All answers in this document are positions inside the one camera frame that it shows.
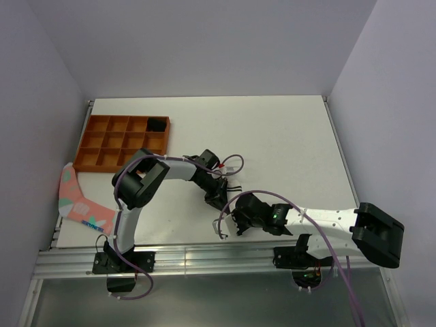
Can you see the black cable clamp block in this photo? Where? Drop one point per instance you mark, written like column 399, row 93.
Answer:
column 120, row 284

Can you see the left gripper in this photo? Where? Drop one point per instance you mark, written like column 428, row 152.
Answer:
column 218, row 197

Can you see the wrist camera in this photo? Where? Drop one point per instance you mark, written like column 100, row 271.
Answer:
column 227, row 230
column 227, row 170

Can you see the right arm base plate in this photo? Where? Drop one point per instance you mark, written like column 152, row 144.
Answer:
column 293, row 258

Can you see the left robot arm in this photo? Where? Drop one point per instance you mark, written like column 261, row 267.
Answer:
column 136, row 183

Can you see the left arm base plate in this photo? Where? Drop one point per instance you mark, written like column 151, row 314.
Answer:
column 104, row 265

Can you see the orange compartment tray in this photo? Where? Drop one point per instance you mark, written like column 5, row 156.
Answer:
column 109, row 141

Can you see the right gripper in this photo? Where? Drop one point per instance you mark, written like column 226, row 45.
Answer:
column 236, row 216

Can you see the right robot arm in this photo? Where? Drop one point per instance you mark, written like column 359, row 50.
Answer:
column 366, row 231

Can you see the pink patterned sock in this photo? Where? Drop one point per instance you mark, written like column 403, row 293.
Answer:
column 74, row 205

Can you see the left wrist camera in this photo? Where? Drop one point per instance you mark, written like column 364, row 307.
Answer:
column 227, row 170

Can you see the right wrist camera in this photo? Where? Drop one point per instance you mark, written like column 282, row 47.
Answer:
column 227, row 230

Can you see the aluminium rail frame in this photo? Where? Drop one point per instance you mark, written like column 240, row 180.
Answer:
column 291, row 147

